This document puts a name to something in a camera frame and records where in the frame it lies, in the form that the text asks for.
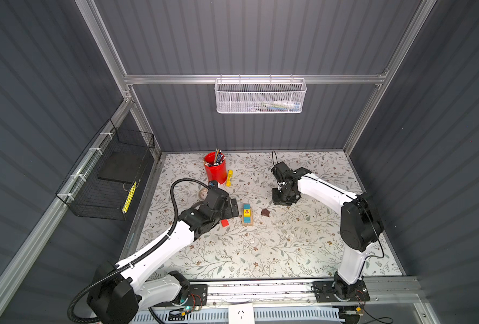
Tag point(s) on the red pen cup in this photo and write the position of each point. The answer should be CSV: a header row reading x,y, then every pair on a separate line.
x,y
215,167

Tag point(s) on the teal rectangular block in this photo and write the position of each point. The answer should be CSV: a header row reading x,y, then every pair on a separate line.
x,y
246,206

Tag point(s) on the white wire mesh basket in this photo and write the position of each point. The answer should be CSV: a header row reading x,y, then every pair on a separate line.
x,y
260,95

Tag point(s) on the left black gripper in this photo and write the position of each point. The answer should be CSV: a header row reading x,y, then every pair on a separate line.
x,y
228,212

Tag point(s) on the yellow marker on table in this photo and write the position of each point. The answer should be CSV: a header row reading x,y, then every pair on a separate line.
x,y
229,177

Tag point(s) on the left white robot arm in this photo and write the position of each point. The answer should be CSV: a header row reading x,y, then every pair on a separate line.
x,y
118,291

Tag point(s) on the yellow marker in basket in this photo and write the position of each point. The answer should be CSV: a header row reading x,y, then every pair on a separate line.
x,y
129,198

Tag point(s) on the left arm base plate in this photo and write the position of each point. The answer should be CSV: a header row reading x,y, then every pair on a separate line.
x,y
192,295

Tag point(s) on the black wire wall basket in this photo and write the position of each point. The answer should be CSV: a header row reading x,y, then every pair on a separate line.
x,y
87,196

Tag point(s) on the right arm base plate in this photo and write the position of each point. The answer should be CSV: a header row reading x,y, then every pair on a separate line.
x,y
338,291

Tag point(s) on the clear tape roll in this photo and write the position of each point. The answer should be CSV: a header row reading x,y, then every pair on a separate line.
x,y
202,194

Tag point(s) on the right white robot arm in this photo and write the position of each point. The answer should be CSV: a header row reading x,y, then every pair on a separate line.
x,y
360,222

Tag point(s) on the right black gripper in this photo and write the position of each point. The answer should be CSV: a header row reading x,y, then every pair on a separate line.
x,y
276,201

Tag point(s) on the natural wood block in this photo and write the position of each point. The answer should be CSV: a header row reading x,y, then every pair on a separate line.
x,y
252,218

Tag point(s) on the white power outlet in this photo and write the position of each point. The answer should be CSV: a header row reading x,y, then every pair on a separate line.
x,y
241,314

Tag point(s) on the black foam pad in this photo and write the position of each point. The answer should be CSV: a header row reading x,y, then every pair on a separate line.
x,y
123,167

